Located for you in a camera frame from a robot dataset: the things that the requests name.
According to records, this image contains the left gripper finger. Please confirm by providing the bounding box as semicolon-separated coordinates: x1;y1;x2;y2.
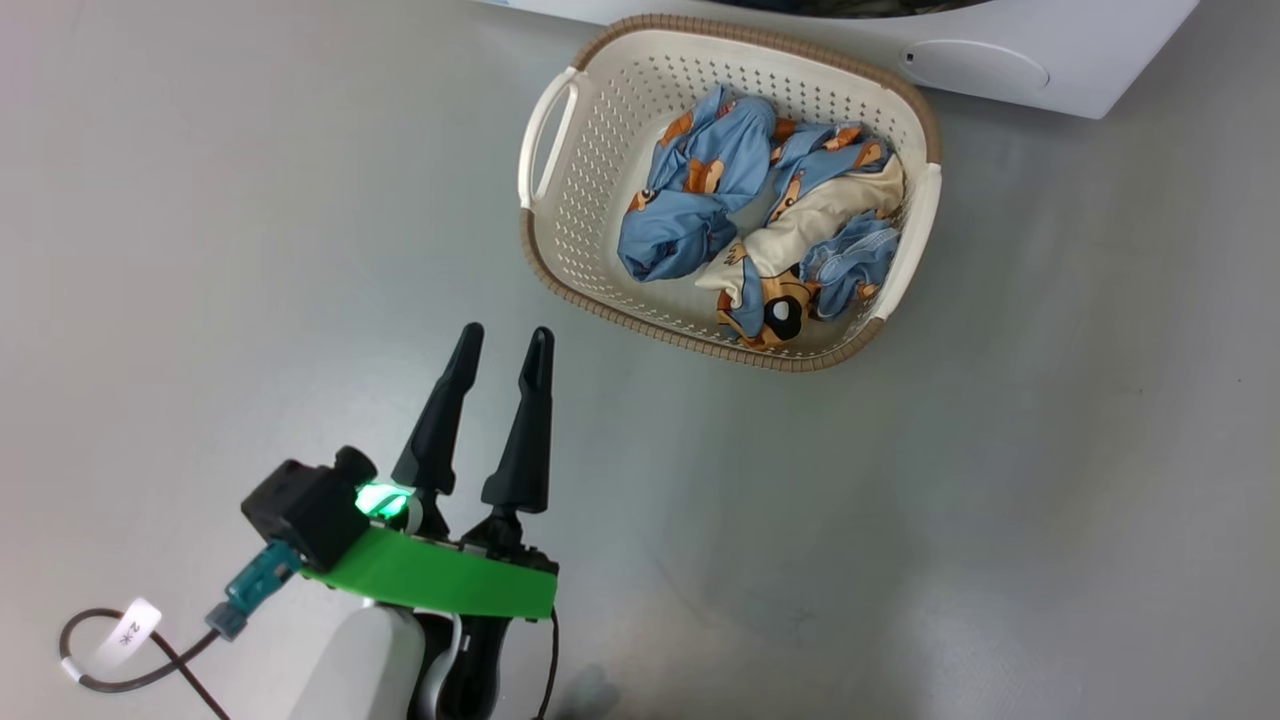
481;326;556;516
392;322;486;496

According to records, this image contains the left camera cable teal plug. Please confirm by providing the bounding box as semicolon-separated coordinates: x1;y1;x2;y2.
58;540;303;720

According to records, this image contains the blue bear print garment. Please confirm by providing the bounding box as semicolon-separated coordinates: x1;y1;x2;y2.
617;85;779;284

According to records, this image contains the cream and blue bear garment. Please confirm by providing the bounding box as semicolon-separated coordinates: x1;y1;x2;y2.
695;118;907;352

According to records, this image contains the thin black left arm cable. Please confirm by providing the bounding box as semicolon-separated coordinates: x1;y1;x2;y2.
535;610;560;720

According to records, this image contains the round white filter cover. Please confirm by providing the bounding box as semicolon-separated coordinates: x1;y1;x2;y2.
900;40;1051;97

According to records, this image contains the white front-load washing machine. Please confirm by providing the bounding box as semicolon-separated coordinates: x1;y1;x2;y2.
480;0;1201;120

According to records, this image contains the cream perforated laundry basket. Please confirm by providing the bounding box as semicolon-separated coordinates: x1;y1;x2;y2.
517;14;943;374

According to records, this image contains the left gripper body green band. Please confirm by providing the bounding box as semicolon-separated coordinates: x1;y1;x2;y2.
300;483;559;720

